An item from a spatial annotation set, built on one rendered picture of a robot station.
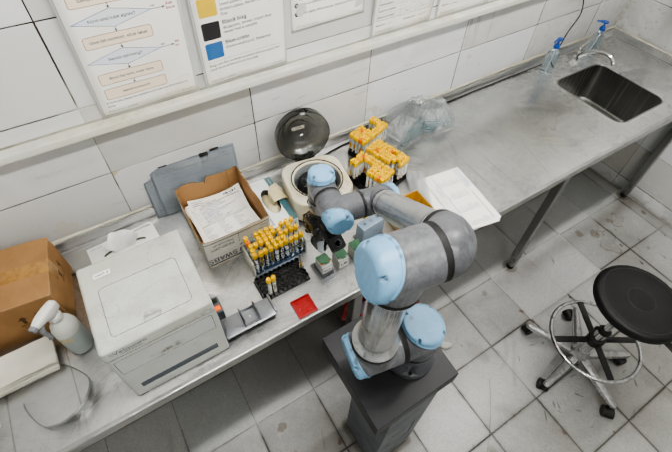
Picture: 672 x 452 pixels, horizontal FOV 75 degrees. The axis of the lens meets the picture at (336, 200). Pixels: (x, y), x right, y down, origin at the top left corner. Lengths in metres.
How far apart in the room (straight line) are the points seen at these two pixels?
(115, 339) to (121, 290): 0.13
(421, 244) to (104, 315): 0.82
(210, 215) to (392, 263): 1.03
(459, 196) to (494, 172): 0.24
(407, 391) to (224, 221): 0.84
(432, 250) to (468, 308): 1.83
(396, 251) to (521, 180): 1.32
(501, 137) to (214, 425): 1.87
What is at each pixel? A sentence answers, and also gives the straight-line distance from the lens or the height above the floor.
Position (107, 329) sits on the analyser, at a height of 1.17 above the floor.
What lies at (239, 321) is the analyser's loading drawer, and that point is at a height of 0.92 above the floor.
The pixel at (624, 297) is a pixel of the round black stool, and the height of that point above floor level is 0.65.
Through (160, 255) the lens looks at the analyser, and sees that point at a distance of 1.29.
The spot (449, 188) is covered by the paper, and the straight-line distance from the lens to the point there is 1.84.
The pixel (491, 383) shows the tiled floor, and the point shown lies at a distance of 2.45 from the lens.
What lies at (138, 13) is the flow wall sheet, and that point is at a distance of 1.35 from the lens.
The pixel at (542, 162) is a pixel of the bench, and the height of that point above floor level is 0.87.
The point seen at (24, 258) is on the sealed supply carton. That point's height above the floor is 1.05.
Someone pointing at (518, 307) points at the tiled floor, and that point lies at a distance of 2.69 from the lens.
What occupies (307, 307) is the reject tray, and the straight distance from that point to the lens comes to 1.47.
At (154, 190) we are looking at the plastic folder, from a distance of 1.72.
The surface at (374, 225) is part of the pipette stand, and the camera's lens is 1.55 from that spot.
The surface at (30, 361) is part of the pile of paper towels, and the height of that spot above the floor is 0.91.
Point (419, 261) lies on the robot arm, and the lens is 0.75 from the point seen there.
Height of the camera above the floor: 2.19
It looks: 49 degrees down
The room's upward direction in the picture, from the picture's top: 3 degrees clockwise
